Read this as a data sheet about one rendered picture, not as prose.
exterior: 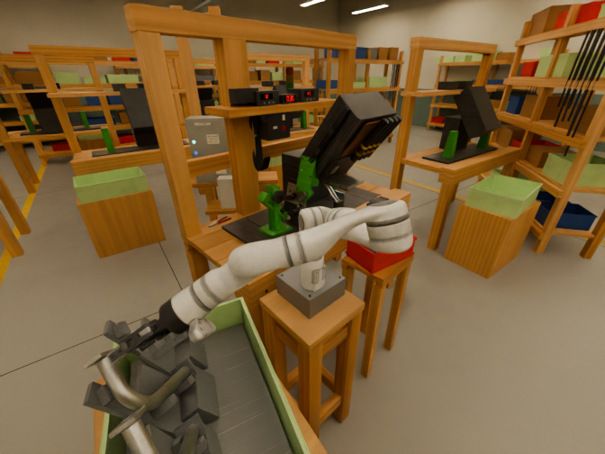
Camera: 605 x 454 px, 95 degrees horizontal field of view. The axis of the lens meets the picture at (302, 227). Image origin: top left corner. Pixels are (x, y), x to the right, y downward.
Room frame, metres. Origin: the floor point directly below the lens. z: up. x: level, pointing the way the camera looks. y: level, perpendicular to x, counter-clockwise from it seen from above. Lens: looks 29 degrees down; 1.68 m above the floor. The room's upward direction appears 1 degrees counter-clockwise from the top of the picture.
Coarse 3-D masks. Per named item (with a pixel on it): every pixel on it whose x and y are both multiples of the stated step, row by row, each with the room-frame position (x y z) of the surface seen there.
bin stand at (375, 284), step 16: (352, 272) 1.24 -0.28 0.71; (368, 272) 1.13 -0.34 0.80; (384, 272) 1.13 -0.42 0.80; (400, 272) 1.20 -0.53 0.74; (368, 288) 1.43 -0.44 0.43; (384, 288) 1.11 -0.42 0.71; (400, 288) 1.29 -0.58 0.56; (368, 304) 1.42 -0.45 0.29; (400, 304) 1.29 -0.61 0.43; (368, 320) 1.11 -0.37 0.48; (368, 336) 1.10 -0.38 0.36; (336, 352) 1.25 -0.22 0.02; (368, 352) 1.09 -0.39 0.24; (368, 368) 1.08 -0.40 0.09
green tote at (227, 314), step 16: (224, 304) 0.75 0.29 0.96; (240, 304) 0.77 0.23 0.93; (208, 320) 0.72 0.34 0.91; (224, 320) 0.75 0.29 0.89; (240, 320) 0.77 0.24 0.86; (256, 336) 0.61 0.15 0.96; (256, 352) 0.63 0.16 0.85; (128, 368) 0.58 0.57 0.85; (272, 368) 0.50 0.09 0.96; (272, 384) 0.48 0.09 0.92; (272, 400) 0.50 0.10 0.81; (112, 416) 0.38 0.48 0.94; (288, 416) 0.37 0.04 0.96; (288, 432) 0.38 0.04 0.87; (112, 448) 0.32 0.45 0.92; (304, 448) 0.31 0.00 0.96
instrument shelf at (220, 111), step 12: (204, 108) 1.65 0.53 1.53; (216, 108) 1.57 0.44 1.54; (228, 108) 1.55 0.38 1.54; (240, 108) 1.55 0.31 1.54; (252, 108) 1.58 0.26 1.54; (264, 108) 1.64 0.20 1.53; (276, 108) 1.70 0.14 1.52; (288, 108) 1.76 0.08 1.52; (300, 108) 1.83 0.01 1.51; (312, 108) 1.91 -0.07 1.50
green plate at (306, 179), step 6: (306, 162) 1.60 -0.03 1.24; (312, 162) 1.56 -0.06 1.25; (300, 168) 1.62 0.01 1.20; (306, 168) 1.58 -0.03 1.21; (312, 168) 1.55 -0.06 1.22; (300, 174) 1.61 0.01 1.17; (306, 174) 1.57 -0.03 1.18; (312, 174) 1.54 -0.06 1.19; (300, 180) 1.59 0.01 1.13; (306, 180) 1.56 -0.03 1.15; (312, 180) 1.54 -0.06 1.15; (318, 180) 1.59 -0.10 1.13; (300, 186) 1.58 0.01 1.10; (306, 186) 1.55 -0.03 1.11
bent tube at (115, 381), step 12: (96, 360) 0.37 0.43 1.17; (108, 360) 0.38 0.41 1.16; (108, 372) 0.36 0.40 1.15; (120, 372) 0.37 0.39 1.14; (180, 372) 0.48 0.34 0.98; (108, 384) 0.35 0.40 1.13; (120, 384) 0.35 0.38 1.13; (168, 384) 0.42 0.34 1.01; (120, 396) 0.33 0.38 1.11; (132, 396) 0.34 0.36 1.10; (144, 396) 0.35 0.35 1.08; (156, 396) 0.37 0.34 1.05; (132, 408) 0.33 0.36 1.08
